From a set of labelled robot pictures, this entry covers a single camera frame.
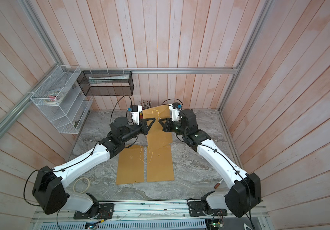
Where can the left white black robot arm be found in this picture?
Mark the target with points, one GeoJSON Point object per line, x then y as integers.
{"type": "Point", "coordinates": [50, 184]}

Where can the clear tape roll on table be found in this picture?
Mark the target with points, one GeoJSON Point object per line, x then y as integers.
{"type": "Point", "coordinates": [81, 185]}

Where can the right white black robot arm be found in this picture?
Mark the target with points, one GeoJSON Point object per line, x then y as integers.
{"type": "Point", "coordinates": [244, 188]}

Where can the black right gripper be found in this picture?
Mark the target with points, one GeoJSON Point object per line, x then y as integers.
{"type": "Point", "coordinates": [172, 125]}

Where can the tape roll on shelf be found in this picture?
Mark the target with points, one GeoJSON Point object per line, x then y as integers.
{"type": "Point", "coordinates": [53, 98]}

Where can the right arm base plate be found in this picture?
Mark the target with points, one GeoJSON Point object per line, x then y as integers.
{"type": "Point", "coordinates": [200, 208]}

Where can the black mesh wall basket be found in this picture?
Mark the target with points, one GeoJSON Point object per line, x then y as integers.
{"type": "Point", "coordinates": [106, 83]}

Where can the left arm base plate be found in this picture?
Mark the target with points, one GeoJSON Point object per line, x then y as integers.
{"type": "Point", "coordinates": [101, 211]}

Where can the brown kraft file bag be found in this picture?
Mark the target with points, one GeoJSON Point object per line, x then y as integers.
{"type": "Point", "coordinates": [131, 166]}
{"type": "Point", "coordinates": [156, 137]}
{"type": "Point", "coordinates": [160, 164]}

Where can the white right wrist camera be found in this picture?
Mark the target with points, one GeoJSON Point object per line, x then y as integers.
{"type": "Point", "coordinates": [175, 109]}

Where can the bundle of pens and pencils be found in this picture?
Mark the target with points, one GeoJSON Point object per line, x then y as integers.
{"type": "Point", "coordinates": [145, 104]}

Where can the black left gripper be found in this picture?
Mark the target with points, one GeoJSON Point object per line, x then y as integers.
{"type": "Point", "coordinates": [142, 127]}

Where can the white wire mesh shelf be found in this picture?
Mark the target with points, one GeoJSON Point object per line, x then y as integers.
{"type": "Point", "coordinates": [69, 115]}

